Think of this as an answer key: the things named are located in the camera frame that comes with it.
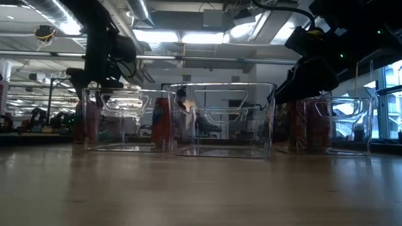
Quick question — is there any person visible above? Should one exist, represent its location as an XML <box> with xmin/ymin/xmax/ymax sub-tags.
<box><xmin>174</xmin><ymin>89</ymin><xmax>197</xmax><ymax>146</ymax></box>

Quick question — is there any red Coca-Cola can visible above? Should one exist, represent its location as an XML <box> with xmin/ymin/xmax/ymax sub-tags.
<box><xmin>294</xmin><ymin>98</ymin><xmax>332</xmax><ymax>149</ymax></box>

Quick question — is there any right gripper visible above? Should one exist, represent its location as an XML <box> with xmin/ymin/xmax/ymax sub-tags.
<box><xmin>268</xmin><ymin>26</ymin><xmax>344</xmax><ymax>105</ymax></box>

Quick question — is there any black ceiling cable reel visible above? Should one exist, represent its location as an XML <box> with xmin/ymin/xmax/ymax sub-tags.
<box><xmin>33</xmin><ymin>24</ymin><xmax>57</xmax><ymax>43</ymax></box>

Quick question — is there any ceiling light panel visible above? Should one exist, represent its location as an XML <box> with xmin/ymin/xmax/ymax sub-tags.
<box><xmin>133</xmin><ymin>28</ymin><xmax>227</xmax><ymax>45</ymax></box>

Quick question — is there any background robot workstation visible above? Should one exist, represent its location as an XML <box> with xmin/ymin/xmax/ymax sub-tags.
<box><xmin>17</xmin><ymin>106</ymin><xmax>77</xmax><ymax>135</ymax></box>

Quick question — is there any clear plastic bin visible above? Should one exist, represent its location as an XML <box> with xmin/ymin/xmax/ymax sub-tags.
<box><xmin>273</xmin><ymin>95</ymin><xmax>375</xmax><ymax>156</ymax></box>
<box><xmin>81</xmin><ymin>87</ymin><xmax>173</xmax><ymax>153</ymax></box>
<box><xmin>168</xmin><ymin>82</ymin><xmax>278</xmax><ymax>159</ymax></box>

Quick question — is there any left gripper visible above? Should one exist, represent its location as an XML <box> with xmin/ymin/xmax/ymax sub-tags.
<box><xmin>65</xmin><ymin>67</ymin><xmax>124</xmax><ymax>99</ymax></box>

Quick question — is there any black framed window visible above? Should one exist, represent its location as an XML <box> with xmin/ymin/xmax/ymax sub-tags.
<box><xmin>375</xmin><ymin>58</ymin><xmax>402</xmax><ymax>141</ymax></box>

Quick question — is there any grey ceiling box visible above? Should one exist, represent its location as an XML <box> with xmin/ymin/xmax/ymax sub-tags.
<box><xmin>202</xmin><ymin>8</ymin><xmax>225</xmax><ymax>30</ymax></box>

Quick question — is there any silver round ventilation duct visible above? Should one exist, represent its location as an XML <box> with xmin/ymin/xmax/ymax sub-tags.
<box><xmin>17</xmin><ymin>0</ymin><xmax>83</xmax><ymax>36</ymax></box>
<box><xmin>125</xmin><ymin>0</ymin><xmax>157</xmax><ymax>29</ymax></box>

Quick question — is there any horizontal metal pipe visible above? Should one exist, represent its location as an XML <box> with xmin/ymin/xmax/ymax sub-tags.
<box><xmin>0</xmin><ymin>50</ymin><xmax>299</xmax><ymax>67</ymax></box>

